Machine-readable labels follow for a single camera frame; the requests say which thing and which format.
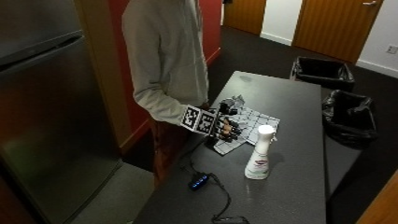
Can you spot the grey checked cloth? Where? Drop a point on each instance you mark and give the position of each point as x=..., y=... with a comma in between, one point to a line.
x=250, y=124

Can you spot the white marker cube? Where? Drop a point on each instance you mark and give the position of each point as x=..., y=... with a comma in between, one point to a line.
x=199, y=119

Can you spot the white spray bottle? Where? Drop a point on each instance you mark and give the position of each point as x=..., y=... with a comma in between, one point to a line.
x=260, y=155

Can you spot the black hub with blue lights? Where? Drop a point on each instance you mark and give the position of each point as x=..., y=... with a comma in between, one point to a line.
x=199, y=181

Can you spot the the person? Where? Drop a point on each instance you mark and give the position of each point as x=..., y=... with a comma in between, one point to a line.
x=166, y=62

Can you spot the black lined waste bin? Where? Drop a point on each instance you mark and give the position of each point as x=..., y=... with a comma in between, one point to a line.
x=323, y=72
x=349, y=117

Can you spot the wooden door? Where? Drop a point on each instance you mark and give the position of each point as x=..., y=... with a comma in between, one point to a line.
x=244, y=14
x=336, y=26

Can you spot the stainless steel refrigerator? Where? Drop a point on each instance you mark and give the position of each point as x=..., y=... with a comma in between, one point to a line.
x=46, y=118

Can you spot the white wall outlet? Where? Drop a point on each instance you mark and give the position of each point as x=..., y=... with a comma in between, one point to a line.
x=392, y=49

